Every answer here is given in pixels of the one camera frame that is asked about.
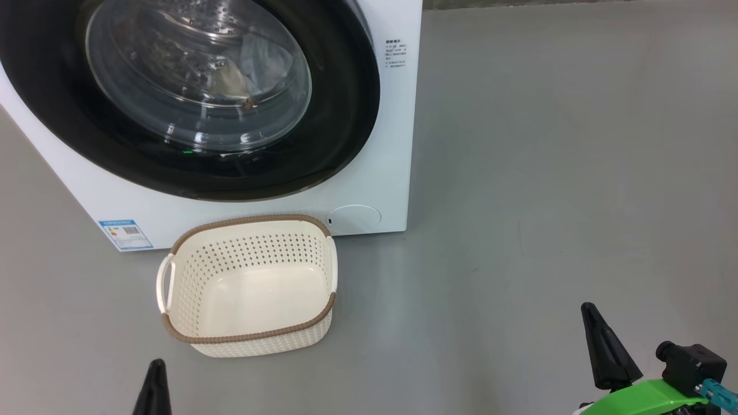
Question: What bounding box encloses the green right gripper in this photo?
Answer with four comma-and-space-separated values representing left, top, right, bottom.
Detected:
578, 301, 711, 415

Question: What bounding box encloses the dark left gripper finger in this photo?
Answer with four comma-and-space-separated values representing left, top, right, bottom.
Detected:
132, 358, 173, 415

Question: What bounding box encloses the black round glass machine door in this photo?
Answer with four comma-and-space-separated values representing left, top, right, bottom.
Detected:
0, 0, 382, 203

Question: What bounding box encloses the cream garment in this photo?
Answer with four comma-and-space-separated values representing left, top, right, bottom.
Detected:
212, 56, 255, 103

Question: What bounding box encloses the pale blue white garment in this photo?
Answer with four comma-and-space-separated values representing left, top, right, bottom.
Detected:
238, 33, 296, 94

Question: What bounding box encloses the cream perforated laundry basket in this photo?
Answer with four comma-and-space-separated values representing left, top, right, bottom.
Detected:
155, 214, 339, 360

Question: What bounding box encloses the white front-load washing machine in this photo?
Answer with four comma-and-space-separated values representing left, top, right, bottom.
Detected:
0, 0, 424, 253

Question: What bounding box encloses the blue energy label sticker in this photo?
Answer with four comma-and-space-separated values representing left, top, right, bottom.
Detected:
97, 218, 155, 252

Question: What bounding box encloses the round white filter cover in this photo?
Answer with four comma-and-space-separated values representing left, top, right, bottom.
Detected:
326, 204, 383, 235

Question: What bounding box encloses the small printed text sticker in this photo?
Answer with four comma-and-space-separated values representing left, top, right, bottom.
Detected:
385, 39, 409, 69

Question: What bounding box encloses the teal plug right camera cable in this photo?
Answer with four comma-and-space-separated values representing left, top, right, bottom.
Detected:
694, 379, 738, 412

